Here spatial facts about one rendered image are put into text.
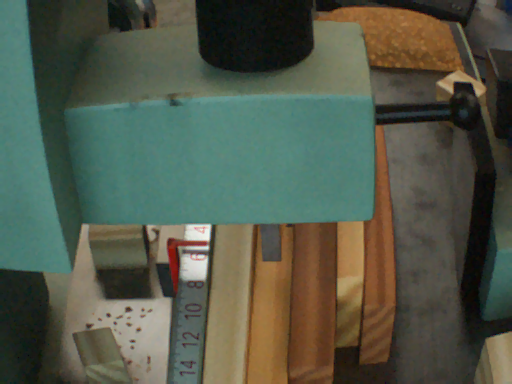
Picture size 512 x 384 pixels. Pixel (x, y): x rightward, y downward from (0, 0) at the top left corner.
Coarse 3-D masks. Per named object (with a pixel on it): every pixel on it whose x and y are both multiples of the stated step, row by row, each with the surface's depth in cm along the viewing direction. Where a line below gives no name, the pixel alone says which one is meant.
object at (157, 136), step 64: (128, 64) 43; (192, 64) 42; (320, 64) 42; (128, 128) 41; (192, 128) 41; (256, 128) 41; (320, 128) 41; (128, 192) 44; (192, 192) 43; (256, 192) 43; (320, 192) 43
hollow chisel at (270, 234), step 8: (264, 224) 48; (272, 224) 48; (264, 232) 49; (272, 232) 49; (280, 232) 49; (264, 240) 49; (272, 240) 49; (264, 248) 49; (272, 248) 49; (280, 248) 50; (264, 256) 50; (272, 256) 50; (280, 256) 50
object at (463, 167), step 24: (480, 120) 51; (456, 144) 55; (480, 144) 49; (456, 168) 56; (480, 168) 47; (504, 168) 52; (456, 192) 56; (480, 192) 48; (456, 216) 56; (480, 216) 49; (456, 240) 56; (480, 240) 50; (480, 264) 52
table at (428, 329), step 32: (384, 96) 69; (416, 96) 69; (384, 128) 66; (416, 128) 66; (448, 128) 66; (416, 160) 64; (448, 160) 63; (416, 192) 61; (448, 192) 61; (416, 224) 59; (448, 224) 58; (416, 256) 56; (448, 256) 56; (416, 288) 54; (448, 288) 54; (416, 320) 52; (448, 320) 52; (480, 320) 51; (352, 352) 51; (416, 352) 50; (448, 352) 50; (480, 352) 49
